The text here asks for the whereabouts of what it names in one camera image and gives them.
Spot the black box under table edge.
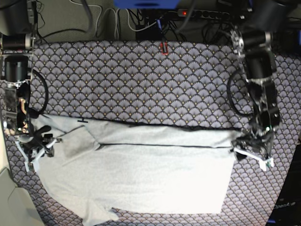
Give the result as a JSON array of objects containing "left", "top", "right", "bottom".
[{"left": 135, "top": 24, "right": 162, "bottom": 41}]

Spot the fan-patterned table cloth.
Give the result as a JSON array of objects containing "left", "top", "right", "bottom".
[{"left": 7, "top": 41, "right": 301, "bottom": 226}]

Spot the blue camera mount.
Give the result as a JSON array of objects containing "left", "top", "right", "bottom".
[{"left": 114, "top": 0, "right": 179, "bottom": 9}]

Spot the light grey T-shirt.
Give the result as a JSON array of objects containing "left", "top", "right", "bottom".
[{"left": 33, "top": 115, "right": 240, "bottom": 226}]

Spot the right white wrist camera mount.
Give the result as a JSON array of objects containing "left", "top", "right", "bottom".
[{"left": 15, "top": 138, "right": 62, "bottom": 172}]

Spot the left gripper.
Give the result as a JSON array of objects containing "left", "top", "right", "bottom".
[{"left": 235, "top": 130, "right": 274, "bottom": 160}]

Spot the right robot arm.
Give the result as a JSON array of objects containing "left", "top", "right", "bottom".
[{"left": 0, "top": 0, "right": 54, "bottom": 157}]

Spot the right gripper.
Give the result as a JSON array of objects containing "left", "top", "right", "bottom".
[{"left": 14, "top": 125, "right": 54, "bottom": 147}]

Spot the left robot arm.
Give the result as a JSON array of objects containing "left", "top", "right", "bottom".
[{"left": 230, "top": 0, "right": 301, "bottom": 160}]

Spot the beige chair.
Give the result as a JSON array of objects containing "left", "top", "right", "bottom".
[{"left": 0, "top": 168, "right": 44, "bottom": 226}]

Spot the red table clamp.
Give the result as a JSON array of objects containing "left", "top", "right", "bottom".
[{"left": 160, "top": 42, "right": 168, "bottom": 56}]

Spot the black power strip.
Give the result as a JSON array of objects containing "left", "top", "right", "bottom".
[{"left": 176, "top": 9, "right": 231, "bottom": 20}]

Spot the white cable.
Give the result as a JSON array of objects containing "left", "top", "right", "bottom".
[{"left": 95, "top": 4, "right": 157, "bottom": 40}]

